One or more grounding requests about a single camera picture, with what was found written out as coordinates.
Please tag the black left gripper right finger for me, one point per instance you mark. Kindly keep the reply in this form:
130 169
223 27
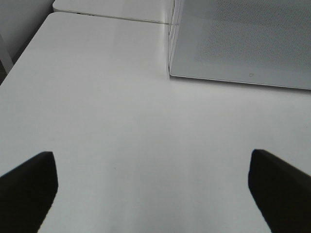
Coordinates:
281 192

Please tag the white table leg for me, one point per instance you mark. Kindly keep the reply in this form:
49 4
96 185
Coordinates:
5 57

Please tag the white microwave door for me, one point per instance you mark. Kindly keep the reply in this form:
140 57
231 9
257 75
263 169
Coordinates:
265 42

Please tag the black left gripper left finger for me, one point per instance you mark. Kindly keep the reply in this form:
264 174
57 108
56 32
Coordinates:
27 193

